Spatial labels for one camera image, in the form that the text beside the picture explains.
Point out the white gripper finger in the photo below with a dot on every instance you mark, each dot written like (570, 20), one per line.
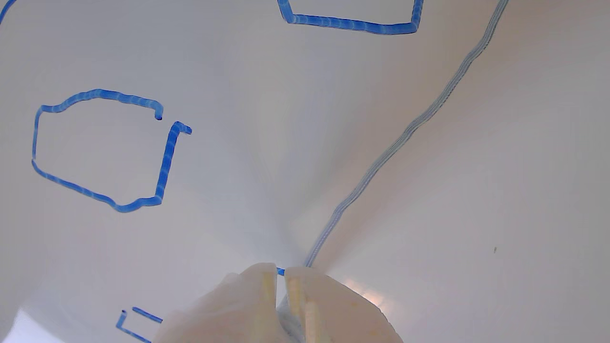
(224, 314)
(343, 319)

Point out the blue whiteboard marker pen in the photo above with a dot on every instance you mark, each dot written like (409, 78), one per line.
(290, 326)

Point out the large white whiteboard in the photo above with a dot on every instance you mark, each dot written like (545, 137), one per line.
(238, 166)

